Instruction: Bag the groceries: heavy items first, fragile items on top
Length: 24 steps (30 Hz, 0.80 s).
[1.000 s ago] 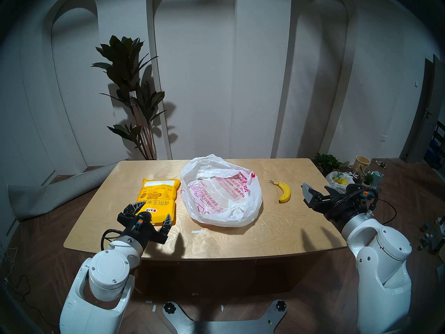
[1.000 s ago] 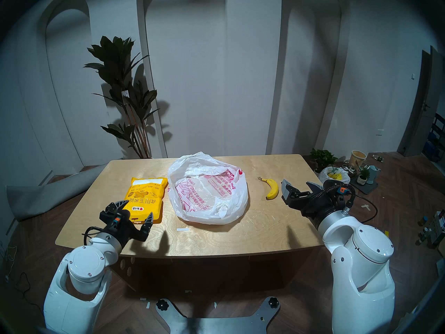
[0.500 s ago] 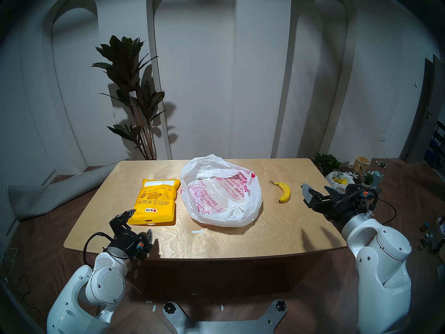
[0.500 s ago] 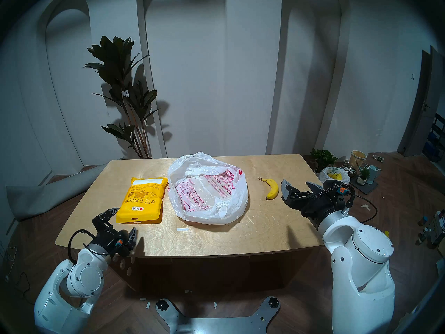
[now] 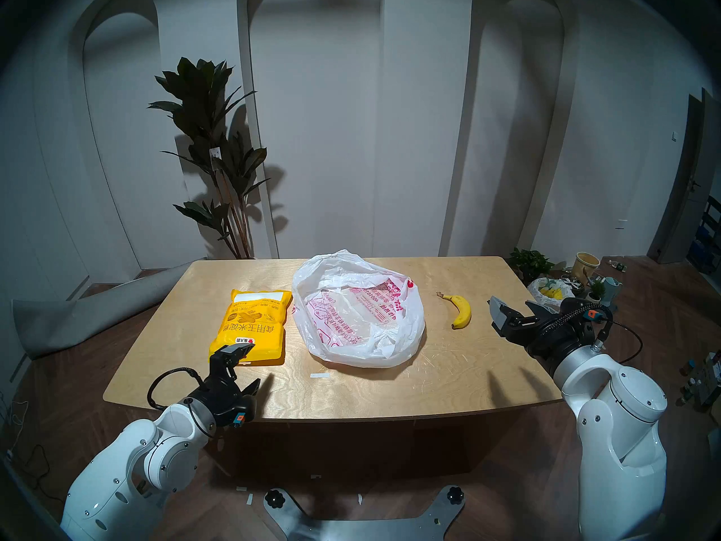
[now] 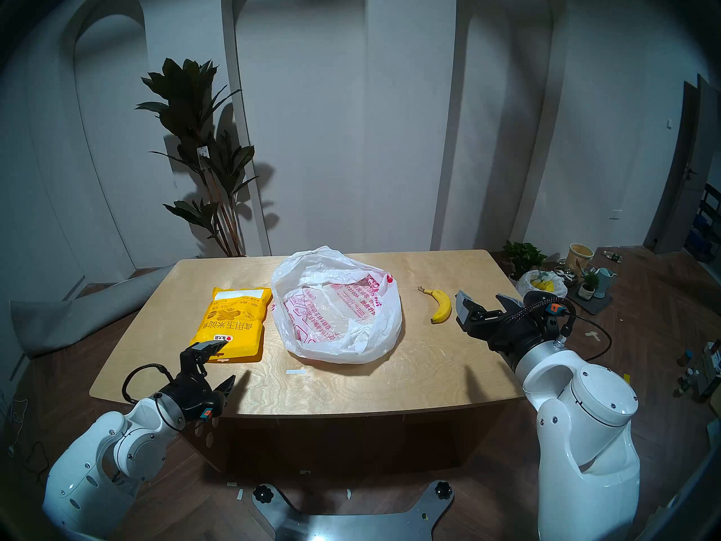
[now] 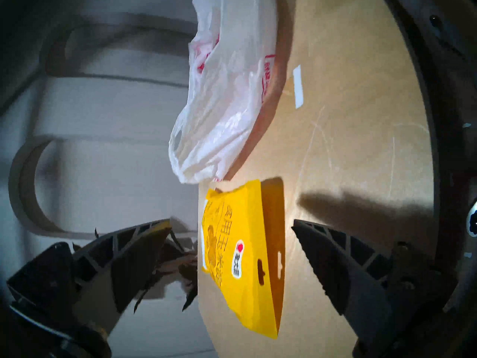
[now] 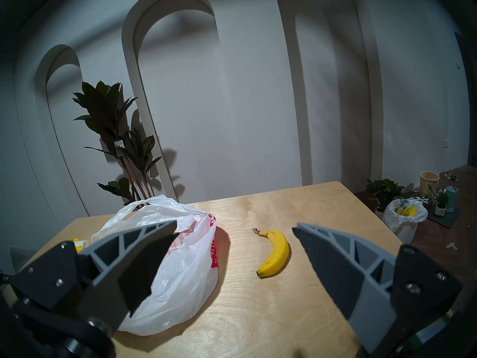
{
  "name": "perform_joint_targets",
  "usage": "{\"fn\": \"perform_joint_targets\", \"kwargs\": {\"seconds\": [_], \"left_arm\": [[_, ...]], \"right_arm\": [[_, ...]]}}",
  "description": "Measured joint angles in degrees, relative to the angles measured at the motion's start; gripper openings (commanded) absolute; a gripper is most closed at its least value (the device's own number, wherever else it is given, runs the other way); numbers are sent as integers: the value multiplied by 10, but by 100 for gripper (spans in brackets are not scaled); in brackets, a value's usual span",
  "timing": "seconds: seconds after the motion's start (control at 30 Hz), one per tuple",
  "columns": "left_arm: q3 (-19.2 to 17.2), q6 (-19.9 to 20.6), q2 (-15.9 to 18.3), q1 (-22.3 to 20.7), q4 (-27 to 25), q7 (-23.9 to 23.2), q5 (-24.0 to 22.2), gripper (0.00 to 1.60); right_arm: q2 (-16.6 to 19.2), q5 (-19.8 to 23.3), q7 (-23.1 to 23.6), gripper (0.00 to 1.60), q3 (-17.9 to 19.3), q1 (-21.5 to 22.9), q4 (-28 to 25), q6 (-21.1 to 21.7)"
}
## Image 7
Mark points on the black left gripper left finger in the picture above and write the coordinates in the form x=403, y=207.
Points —
x=93, y=282

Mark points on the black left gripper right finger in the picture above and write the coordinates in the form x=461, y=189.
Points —
x=357, y=282

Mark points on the yellow snack bag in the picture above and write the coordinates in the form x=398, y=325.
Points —
x=242, y=226

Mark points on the white red-printed plastic bag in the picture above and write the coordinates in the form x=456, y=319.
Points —
x=223, y=100

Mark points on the tall dark-leaved potted plant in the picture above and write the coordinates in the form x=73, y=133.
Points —
x=186, y=264

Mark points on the light wooden table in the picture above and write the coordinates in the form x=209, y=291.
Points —
x=354, y=137

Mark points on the long white table tape strip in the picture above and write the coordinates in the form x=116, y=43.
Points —
x=297, y=87

